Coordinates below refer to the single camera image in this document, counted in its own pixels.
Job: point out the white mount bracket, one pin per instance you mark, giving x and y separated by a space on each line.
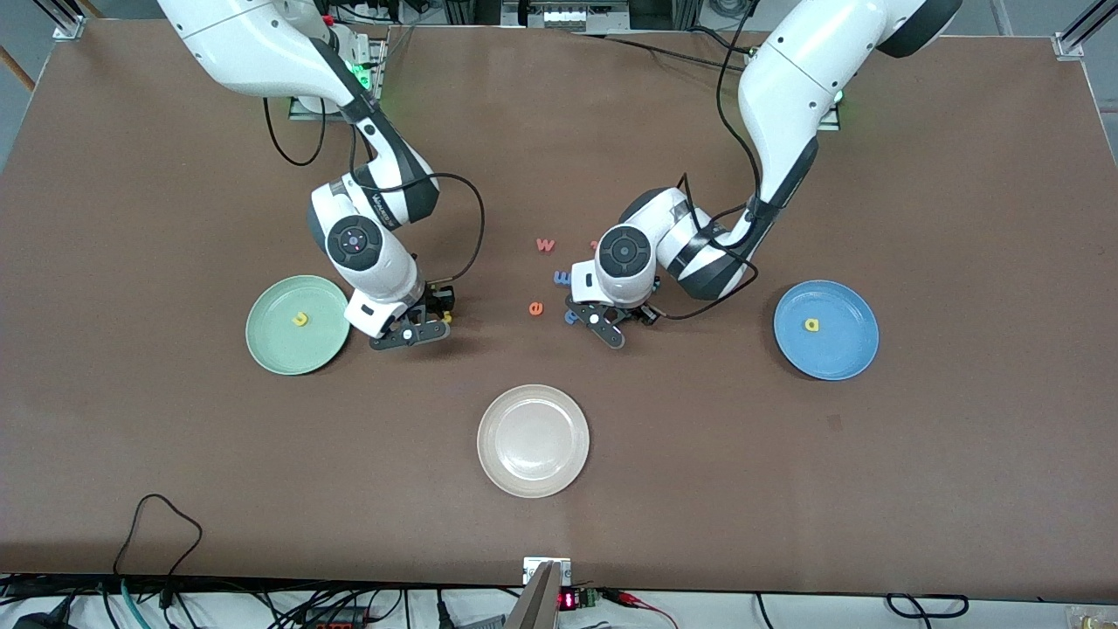
531 568

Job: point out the green terminal board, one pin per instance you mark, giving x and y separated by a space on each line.
587 599

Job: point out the green plate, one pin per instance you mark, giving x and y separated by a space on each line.
279 341

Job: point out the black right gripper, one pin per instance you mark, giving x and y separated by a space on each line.
434 301

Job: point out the beige plate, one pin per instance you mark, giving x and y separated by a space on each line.
533 441

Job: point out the wooden stick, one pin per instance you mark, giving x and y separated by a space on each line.
16 65

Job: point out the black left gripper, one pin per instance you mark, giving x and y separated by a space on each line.
647 312

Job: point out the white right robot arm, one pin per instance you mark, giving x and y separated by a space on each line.
262 44

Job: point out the grey metal camera mount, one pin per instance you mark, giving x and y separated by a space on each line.
537 603

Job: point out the aluminium frame profile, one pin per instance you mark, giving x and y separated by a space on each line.
68 22
1079 35

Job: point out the grey left arm base plate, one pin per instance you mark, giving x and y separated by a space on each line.
834 118

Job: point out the red LED display module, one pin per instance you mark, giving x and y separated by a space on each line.
567 601

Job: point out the black power strip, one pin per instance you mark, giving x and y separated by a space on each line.
349 618

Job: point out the red foam letter w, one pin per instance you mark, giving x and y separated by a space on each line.
546 248

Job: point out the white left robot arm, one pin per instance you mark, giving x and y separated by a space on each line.
786 87

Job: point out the blue plate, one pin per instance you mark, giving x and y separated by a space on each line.
838 349

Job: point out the white power strip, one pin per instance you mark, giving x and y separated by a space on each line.
563 16

